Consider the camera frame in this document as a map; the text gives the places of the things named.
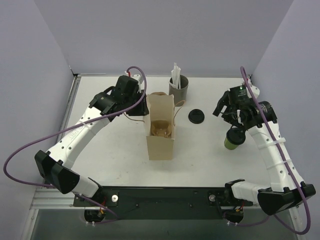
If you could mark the white wrapped straws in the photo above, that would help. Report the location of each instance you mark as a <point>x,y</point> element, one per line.
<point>176,76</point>

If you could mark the brown paper takeout bag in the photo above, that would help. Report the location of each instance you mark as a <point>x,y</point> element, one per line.
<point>161,107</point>

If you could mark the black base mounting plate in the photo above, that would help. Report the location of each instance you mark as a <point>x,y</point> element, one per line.
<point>168,203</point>

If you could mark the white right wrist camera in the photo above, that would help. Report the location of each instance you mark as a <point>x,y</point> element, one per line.
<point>255,90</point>

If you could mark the aluminium frame rail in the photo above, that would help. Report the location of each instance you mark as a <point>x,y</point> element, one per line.
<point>50,200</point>

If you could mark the grey cylindrical straw holder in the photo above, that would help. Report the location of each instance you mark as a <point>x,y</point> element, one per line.
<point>179,94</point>

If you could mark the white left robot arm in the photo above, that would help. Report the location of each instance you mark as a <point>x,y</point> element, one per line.
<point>55,165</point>

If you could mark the stack of black lids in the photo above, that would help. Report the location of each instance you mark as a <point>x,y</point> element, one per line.
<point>196,116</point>

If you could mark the black plastic cup lid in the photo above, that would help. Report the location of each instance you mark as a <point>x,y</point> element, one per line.
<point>236,136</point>

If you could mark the green paper coffee cup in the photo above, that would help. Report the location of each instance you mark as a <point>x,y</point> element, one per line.
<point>232,144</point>

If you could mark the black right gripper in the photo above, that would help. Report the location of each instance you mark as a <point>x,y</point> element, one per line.
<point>225,110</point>

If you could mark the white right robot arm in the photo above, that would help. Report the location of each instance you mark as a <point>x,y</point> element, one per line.
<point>287,187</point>

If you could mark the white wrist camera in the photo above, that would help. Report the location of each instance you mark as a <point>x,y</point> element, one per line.
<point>134,78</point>
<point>255,90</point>

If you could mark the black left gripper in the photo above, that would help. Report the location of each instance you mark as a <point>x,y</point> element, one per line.
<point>138,106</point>

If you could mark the single brown pulp carrier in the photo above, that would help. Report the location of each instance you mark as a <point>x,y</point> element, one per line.
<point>161,128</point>

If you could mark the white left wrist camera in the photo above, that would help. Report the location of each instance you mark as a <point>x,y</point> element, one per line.
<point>134,78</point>

